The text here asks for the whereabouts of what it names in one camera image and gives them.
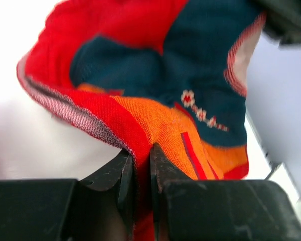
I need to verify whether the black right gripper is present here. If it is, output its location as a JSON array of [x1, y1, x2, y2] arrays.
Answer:
[[255, 0, 301, 46]]

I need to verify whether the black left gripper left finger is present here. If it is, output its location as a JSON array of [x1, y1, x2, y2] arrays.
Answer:
[[0, 150, 133, 240]]

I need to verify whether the red orange knit sweater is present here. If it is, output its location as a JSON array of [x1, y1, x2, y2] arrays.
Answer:
[[17, 1, 266, 240]]

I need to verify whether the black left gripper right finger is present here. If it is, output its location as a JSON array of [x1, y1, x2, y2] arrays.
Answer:
[[149, 144, 301, 240]]

